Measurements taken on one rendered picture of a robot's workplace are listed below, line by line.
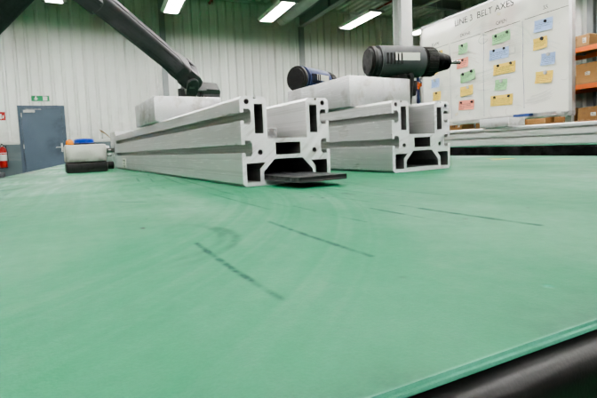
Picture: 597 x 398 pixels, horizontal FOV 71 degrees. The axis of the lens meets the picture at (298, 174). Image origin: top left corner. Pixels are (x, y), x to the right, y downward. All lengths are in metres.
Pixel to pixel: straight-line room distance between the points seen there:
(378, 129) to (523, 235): 0.36
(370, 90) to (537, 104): 3.09
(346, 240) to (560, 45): 3.44
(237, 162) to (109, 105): 11.85
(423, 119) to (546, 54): 3.07
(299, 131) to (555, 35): 3.24
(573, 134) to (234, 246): 1.89
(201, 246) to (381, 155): 0.38
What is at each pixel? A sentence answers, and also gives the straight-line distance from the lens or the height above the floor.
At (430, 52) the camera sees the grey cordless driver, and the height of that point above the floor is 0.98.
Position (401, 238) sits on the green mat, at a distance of 0.16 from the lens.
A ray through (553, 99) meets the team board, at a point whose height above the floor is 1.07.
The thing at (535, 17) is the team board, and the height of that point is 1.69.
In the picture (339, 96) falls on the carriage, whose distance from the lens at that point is 0.57.
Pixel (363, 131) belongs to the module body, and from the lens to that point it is 0.54.
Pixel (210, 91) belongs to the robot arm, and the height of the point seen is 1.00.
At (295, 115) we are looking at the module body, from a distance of 0.45.
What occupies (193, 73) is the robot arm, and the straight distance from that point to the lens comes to 1.29.
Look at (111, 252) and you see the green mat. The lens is 0.17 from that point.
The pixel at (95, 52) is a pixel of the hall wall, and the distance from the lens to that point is 12.45.
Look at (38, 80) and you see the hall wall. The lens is 12.36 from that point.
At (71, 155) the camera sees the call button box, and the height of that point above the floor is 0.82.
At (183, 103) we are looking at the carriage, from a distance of 0.71.
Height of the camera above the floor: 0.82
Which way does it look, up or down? 4 degrees down
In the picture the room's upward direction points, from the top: 2 degrees counter-clockwise
